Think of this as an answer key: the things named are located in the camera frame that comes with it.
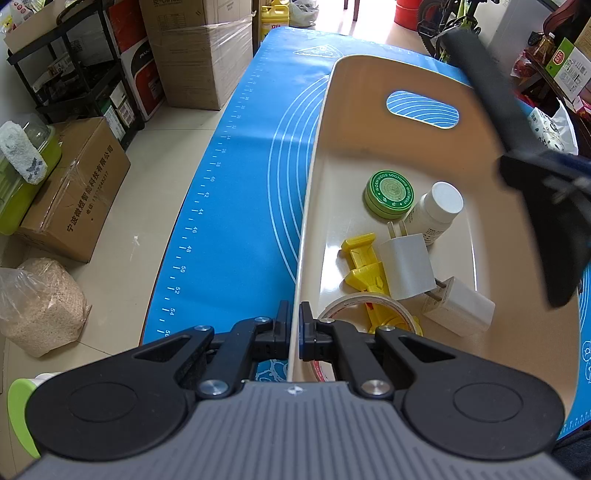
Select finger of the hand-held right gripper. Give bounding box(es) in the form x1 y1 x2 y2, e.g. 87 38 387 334
442 28 544 161
500 150 591 309

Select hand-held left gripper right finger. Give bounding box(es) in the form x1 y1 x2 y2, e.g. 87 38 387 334
299 302 458 400

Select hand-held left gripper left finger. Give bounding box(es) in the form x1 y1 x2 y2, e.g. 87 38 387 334
134 300 293 400

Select white adhesive tape roll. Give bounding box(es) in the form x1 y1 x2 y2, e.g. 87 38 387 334
316 293 422 383

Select yellow plastic toy piece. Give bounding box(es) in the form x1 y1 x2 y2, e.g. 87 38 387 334
339 233 391 295
365 300 422 336

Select white charger plug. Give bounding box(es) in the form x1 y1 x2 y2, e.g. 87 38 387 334
420 276 496 337
376 222 437 301

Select beige plastic basket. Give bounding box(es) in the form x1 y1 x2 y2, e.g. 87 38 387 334
287 54 581 416

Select white plastic bottle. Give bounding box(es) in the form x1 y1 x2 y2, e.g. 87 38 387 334
403 181 464 247

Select green round tin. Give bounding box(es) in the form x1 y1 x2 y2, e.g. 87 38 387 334
363 170 419 223

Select orange drink bottle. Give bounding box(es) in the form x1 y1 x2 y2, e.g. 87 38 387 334
531 32 558 62

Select white appliance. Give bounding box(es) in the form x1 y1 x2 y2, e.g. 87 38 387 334
480 0 555 70

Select printed tissue pack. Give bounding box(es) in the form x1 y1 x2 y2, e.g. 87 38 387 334
526 99 580 156

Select green white printed box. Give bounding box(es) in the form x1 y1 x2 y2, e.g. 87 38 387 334
545 37 591 105

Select green black bicycle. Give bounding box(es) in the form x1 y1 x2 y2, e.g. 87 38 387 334
416 0 481 64

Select red plastic bucket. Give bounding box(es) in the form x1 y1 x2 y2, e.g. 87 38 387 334
394 0 430 27

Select blue silicone mat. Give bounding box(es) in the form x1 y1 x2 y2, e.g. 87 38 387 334
139 25 591 441

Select white plastic bag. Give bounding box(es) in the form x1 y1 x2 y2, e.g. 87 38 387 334
288 0 320 30

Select yellow detergent jug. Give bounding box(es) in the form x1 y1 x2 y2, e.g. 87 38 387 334
261 0 291 41

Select clear bag of grain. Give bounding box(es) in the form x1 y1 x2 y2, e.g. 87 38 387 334
0 257 92 358

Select cardboard box with black print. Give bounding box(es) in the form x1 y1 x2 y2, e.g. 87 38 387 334
17 117 132 264

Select large wrapped cardboard carton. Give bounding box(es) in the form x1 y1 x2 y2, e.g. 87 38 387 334
154 18 254 112

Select white container with green lid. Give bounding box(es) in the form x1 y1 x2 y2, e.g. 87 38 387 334
7 373 62 460

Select white red appliance box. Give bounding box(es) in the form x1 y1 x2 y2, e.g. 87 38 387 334
120 39 167 123

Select green box with clear lid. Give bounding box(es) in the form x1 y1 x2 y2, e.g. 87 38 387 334
0 115 63 236

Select plain cardboard carton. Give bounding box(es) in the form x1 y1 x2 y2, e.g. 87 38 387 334
139 0 253 29

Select black shelf rack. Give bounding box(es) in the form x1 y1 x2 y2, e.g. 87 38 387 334
7 9 140 140

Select white grey towel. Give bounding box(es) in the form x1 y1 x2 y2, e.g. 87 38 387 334
0 121 48 185

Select open cardboard box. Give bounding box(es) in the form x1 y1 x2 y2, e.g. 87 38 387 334
4 0 71 54

